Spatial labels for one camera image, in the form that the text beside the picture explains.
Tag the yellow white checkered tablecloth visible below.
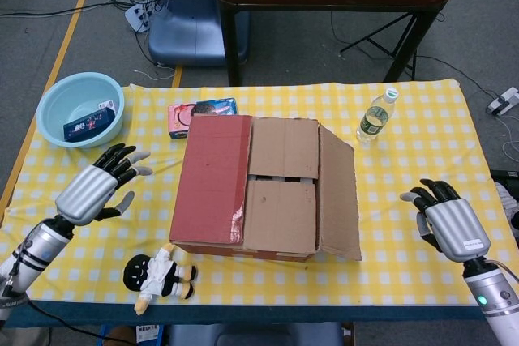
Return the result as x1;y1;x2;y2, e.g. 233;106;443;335
0;77;519;307

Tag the white grey power strip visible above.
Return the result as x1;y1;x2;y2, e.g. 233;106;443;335
486;86;519;116

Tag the red cardboard shipping box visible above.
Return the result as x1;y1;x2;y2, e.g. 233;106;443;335
168;113;363;264

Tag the black white plush doll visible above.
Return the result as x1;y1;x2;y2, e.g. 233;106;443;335
122;242;199;316

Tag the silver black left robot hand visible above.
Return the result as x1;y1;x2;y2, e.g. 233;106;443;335
54;143;154;226

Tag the long black floor cable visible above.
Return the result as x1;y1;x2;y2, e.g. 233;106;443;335
0;0;125;19

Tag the clear water bottle green label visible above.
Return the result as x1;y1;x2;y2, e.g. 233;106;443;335
355;88;401;144

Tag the blue machine base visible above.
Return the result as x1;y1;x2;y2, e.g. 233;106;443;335
147;0;251;67

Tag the light blue plastic basin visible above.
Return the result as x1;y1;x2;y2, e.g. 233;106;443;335
35;71;126;149

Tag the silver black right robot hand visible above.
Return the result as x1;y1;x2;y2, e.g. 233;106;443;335
400;178;491;263

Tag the blue cookie packet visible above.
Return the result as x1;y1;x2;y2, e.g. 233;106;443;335
191;97;240;117

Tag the dark blue printed carton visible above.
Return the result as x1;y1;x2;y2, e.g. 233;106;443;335
62;107;117;143

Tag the white grey bundle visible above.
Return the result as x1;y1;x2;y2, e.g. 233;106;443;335
493;182;519;241

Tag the pink snack box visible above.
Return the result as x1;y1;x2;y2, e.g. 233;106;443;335
167;103;199;140

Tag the blue plastic crate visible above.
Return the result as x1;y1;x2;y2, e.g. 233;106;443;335
97;323;167;346

